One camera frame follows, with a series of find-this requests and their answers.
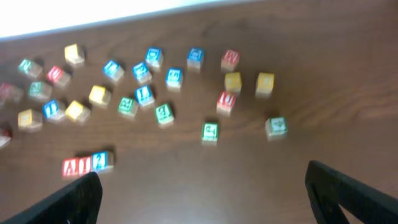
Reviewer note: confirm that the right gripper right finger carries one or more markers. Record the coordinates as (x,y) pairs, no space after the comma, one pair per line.
(330,191)

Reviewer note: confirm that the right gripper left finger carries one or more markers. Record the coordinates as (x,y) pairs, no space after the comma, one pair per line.
(77,202)

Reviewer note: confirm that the red letter A block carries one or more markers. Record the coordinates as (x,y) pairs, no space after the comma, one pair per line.
(70,168)

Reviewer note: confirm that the red letter I block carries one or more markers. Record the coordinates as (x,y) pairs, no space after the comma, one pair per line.
(84,165)

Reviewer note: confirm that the blue number 2 block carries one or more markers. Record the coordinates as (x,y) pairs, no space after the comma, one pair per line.
(102,161)

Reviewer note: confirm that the green number 4 block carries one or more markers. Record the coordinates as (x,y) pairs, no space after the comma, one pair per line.
(276,128)

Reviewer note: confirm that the blue letter T block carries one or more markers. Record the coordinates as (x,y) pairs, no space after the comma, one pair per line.
(54,111)

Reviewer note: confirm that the yellow letter O block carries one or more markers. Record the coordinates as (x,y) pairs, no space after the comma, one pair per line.
(30,120)

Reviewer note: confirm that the green letter R block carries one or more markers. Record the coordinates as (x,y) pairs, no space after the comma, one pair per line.
(128,108)

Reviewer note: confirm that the yellow block centre upper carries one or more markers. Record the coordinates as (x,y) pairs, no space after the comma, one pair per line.
(99,96)

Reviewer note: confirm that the green letter Z block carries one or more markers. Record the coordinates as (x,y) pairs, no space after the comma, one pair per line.
(40,91)

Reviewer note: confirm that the green letter B block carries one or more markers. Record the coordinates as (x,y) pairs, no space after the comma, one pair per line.
(164,115)

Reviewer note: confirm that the blue letter L block lower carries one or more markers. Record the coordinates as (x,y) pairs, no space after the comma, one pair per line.
(145,97)

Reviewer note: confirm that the blue letter l block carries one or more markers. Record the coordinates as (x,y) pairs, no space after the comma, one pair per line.
(145,97)
(113,71)

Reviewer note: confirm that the yellow letter G block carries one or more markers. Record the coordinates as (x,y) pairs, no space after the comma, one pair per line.
(264,85)

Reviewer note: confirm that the red letter U block left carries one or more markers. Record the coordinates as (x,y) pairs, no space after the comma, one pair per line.
(58,77)

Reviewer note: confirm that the red letter u block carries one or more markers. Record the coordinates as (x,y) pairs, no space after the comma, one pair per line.
(225,103)
(58,77)

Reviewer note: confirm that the green letter J block lower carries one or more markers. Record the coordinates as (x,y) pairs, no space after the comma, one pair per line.
(209,134)

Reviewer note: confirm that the green letter j block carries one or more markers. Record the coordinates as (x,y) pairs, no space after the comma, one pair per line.
(209,134)
(30,69)

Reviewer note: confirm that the red letter E block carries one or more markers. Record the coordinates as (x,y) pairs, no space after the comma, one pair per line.
(10,93)

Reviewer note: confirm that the red letter U block right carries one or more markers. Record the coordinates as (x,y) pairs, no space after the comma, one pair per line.
(225,103)

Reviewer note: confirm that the blue letter L block upper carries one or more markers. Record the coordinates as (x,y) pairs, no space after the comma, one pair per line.
(113,71)

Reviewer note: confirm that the blue letter P block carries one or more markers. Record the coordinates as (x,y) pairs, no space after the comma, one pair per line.
(142,73)

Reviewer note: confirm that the yellow letter K block right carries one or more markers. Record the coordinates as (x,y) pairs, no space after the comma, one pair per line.
(233,82)

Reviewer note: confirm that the green letter J block top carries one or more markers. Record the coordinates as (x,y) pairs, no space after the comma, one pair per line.
(30,69)

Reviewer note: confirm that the yellow block top row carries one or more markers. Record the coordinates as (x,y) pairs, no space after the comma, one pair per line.
(74,55)

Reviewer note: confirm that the blue number 5 block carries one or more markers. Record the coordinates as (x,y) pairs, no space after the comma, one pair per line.
(174,79)

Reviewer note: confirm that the blue letter D block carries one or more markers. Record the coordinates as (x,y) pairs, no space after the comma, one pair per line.
(154,58)

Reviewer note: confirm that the red letter M block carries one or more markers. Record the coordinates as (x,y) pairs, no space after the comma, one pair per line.
(230,60)

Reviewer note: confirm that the blue block upper right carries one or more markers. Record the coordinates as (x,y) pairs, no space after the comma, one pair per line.
(195,58)

